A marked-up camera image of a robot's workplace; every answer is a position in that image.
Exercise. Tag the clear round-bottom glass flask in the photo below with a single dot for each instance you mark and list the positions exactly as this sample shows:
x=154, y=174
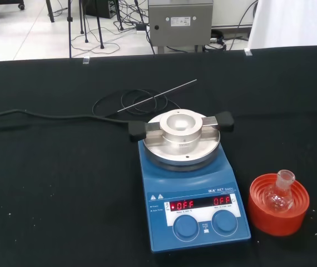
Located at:
x=276, y=200

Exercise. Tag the thin metal probe rod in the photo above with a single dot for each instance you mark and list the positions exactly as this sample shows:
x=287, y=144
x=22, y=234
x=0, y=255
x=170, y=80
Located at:
x=158, y=95

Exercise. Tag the blue base heater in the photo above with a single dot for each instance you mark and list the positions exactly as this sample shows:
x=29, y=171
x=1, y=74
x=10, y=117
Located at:
x=194, y=192

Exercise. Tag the black tripod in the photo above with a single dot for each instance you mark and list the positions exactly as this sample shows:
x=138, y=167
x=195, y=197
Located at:
x=148, y=36
x=69, y=33

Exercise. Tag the grey metal cabinet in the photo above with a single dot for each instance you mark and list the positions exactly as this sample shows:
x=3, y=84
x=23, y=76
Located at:
x=180, y=34

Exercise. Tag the clear cloth clip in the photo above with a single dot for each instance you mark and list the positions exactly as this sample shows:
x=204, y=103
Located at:
x=247, y=51
x=86, y=60

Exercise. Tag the black bench cloth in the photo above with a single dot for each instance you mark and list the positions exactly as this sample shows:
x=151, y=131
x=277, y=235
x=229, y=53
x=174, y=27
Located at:
x=50, y=194

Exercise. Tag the white hanging sheet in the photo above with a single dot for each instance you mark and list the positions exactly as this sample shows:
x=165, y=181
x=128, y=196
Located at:
x=294, y=22

